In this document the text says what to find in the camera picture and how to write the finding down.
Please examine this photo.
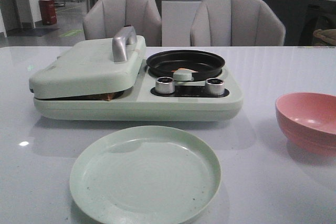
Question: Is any bread slice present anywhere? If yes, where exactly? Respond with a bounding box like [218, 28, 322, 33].
[85, 92, 116, 101]

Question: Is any mint green breakfast maker lid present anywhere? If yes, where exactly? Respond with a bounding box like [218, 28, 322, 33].
[29, 35, 146, 99]

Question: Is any pink bowl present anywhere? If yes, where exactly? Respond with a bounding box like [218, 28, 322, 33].
[275, 92, 335, 156]

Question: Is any mint green breakfast maker base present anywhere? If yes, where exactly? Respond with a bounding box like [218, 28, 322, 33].
[33, 62, 244, 122]

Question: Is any left silver control knob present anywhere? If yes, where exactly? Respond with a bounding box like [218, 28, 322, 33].
[155, 77, 175, 94]

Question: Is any silver control knob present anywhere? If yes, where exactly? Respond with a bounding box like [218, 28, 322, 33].
[155, 77, 175, 94]
[204, 78, 225, 96]

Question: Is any right silver control knob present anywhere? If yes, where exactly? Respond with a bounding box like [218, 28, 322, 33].
[204, 78, 225, 96]

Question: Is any black round frying pan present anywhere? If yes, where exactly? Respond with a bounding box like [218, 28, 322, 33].
[146, 50, 225, 81]

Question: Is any mint green plate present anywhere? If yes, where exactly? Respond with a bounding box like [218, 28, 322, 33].
[69, 125, 222, 223]

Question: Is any right grey upholstered chair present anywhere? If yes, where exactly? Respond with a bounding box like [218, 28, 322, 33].
[190, 0, 286, 47]

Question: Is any grey upholstered chair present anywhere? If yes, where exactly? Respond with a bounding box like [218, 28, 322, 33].
[190, 0, 286, 47]
[83, 0, 162, 47]

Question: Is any left grey upholstered chair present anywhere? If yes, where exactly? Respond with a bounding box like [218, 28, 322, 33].
[83, 0, 162, 47]

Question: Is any white refrigerator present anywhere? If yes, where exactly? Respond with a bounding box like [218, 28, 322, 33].
[161, 0, 203, 47]

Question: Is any red trash bin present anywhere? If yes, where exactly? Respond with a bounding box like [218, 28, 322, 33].
[39, 0, 57, 25]

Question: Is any beige cushion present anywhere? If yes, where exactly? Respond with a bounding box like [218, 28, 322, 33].
[313, 29, 336, 46]

